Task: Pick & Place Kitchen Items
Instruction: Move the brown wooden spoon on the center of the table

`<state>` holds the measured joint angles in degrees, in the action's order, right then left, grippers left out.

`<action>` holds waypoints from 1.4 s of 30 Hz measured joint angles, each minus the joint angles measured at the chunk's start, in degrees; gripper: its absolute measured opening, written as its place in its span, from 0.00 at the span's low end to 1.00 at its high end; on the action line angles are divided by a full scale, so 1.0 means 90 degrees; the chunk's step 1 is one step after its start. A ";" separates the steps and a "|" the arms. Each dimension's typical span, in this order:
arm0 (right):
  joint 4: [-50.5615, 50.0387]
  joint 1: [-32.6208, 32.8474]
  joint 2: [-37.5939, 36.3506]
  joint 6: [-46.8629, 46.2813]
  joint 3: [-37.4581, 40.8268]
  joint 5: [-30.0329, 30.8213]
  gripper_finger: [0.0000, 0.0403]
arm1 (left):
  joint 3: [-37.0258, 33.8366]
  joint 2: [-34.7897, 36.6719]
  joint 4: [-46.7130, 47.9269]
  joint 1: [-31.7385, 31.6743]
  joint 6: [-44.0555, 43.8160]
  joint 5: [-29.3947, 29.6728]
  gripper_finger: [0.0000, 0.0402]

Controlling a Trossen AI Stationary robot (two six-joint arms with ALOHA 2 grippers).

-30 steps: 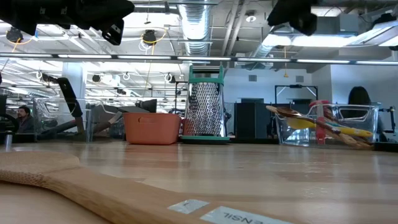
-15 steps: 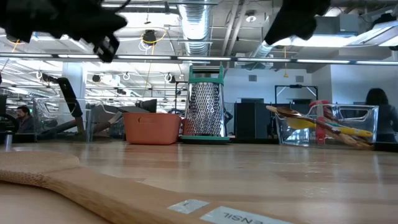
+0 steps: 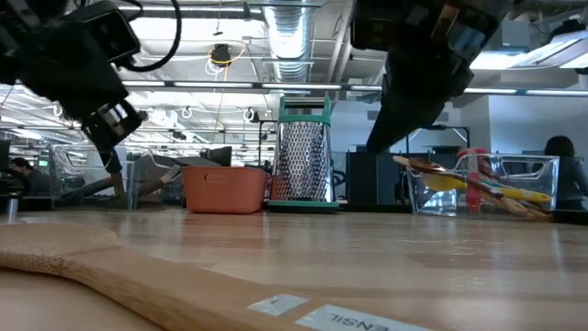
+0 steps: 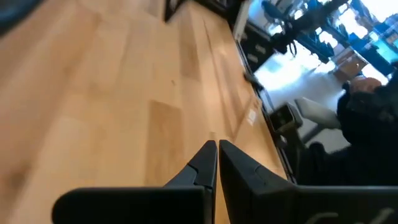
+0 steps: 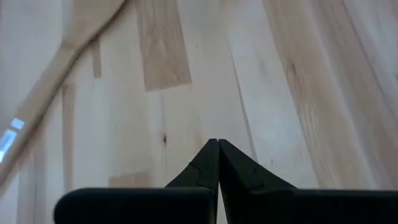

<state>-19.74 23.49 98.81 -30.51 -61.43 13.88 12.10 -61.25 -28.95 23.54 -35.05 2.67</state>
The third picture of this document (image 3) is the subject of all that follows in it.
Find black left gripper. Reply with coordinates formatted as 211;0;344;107
17;30;144;154

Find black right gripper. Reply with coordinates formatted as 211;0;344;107
350;0;512;156

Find large round black spatula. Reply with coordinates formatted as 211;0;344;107
98;149;126;200

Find wooden slotted spoon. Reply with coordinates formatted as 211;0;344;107
392;154;525;218

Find yellow silicone spoon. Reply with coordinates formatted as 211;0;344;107
421;173;552;204

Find red slotted spoon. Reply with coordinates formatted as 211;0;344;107
456;146;489;215

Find large light wooden spoon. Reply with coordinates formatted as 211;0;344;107
0;223;435;331

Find clear plastic bin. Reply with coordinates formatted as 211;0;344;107
406;154;560;221
48;144;185;209

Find black cabinet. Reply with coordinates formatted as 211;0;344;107
346;144;414;206

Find person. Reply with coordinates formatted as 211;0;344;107
543;135;588;212
7;156;52;199

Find teal steel box grater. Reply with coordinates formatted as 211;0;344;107
267;95;340;213

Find orange plastic bin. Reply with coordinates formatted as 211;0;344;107
181;165;270;215

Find long LED light bar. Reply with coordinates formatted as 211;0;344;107
0;77;588;97

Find black workstation frame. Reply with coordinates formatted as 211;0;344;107
405;124;470;155

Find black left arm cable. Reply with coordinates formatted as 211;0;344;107
121;0;184;74

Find silver ventilation duct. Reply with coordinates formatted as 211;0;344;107
264;0;318;84

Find black ceiling cable reel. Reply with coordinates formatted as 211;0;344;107
209;43;233;66

